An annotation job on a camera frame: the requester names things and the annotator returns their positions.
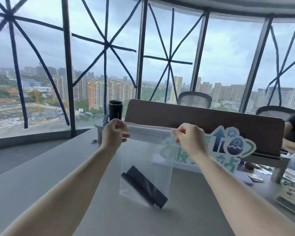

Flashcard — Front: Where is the clear plastic zip bag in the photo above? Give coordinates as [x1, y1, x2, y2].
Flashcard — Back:
[119, 122, 180, 207]

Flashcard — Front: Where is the person's right hand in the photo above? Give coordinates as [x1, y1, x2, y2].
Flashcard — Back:
[171, 123, 208, 160]

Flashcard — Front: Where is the person's left hand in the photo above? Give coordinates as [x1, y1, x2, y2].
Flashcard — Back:
[100, 118, 130, 152]

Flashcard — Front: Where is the green white packet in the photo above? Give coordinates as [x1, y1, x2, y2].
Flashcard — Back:
[282, 174, 295, 187]

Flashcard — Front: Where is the black travel tumbler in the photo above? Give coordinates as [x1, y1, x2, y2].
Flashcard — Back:
[108, 100, 124, 121]

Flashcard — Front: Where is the black flat rectangular object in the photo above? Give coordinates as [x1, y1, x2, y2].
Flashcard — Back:
[120, 166, 168, 209]

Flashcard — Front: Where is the person's right forearm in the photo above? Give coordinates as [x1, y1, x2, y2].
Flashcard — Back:
[192, 152, 295, 236]

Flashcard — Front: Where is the dark window frame post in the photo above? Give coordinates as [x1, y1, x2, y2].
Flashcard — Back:
[135, 0, 148, 100]
[61, 0, 76, 138]
[239, 17, 274, 113]

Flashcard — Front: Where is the small printed sachet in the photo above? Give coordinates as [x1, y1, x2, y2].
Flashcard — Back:
[248, 173, 264, 183]

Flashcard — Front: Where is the person's left forearm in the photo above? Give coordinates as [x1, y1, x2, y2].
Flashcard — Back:
[0, 145, 116, 236]

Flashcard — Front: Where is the green blue cutout sign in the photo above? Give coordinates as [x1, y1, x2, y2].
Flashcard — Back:
[160, 125, 257, 174]

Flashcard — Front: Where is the grey mesh office chair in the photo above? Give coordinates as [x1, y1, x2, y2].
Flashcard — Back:
[255, 106, 295, 121]
[177, 91, 212, 109]

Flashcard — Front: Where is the brown desk divider panel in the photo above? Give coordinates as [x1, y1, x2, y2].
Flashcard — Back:
[124, 99, 285, 160]

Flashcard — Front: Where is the clear acrylic picture stand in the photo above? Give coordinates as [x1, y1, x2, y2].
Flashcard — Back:
[275, 186, 295, 215]

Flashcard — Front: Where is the grey divider support foot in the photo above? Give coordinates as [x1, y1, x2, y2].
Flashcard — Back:
[94, 119, 110, 143]
[271, 156, 291, 184]

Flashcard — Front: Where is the white paper sheet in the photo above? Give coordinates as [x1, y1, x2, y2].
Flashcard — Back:
[254, 167, 274, 175]

